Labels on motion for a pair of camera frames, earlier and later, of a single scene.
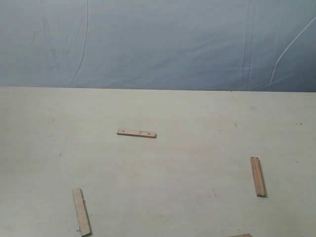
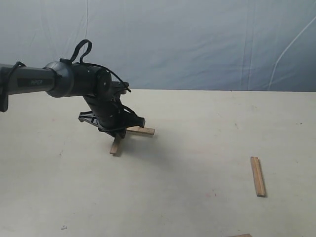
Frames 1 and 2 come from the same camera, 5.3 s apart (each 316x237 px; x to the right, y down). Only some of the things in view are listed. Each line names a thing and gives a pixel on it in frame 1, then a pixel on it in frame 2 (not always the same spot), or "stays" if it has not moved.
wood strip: x=258 y=177 stays
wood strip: x=245 y=235 stays
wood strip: x=82 y=212 to x=116 y=147
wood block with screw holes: x=136 y=133 to x=139 y=129
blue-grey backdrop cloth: x=224 y=45 stays
